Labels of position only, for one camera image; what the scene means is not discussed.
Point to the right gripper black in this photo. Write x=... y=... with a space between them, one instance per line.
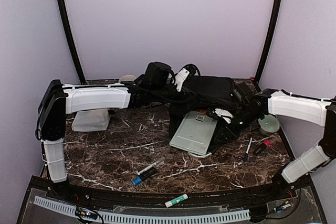
x=231 y=134

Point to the grey notebook with barcode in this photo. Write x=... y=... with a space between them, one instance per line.
x=195 y=133

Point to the black student bag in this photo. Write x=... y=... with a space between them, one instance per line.
x=206 y=93

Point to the white fabric pouch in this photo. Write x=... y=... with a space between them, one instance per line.
x=91 y=121

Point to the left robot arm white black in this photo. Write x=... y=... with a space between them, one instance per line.
x=158 y=84

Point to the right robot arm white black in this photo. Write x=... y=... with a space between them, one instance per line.
x=279 y=102

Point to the blue capped white pen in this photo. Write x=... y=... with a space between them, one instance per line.
x=247 y=150

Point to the pink black highlighter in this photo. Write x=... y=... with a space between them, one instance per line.
x=261 y=147

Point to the pale green bowl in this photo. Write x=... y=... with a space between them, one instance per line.
x=269 y=124

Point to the clear white pen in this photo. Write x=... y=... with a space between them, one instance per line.
x=157 y=162

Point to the green white glue stick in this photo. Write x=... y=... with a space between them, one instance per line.
x=176 y=200

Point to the black marker blue cap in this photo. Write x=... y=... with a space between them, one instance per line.
x=143 y=176

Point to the cream printed mug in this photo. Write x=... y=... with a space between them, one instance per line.
x=127 y=78

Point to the small circuit board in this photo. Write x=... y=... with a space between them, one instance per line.
x=85 y=213

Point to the grey slotted cable duct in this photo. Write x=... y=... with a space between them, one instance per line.
x=111 y=217

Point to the right black frame post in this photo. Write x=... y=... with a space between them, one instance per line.
x=268 y=40

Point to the black frame post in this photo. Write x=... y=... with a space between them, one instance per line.
x=268 y=40
x=70 y=41

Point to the left black frame post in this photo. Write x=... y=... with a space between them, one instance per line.
x=70 y=41

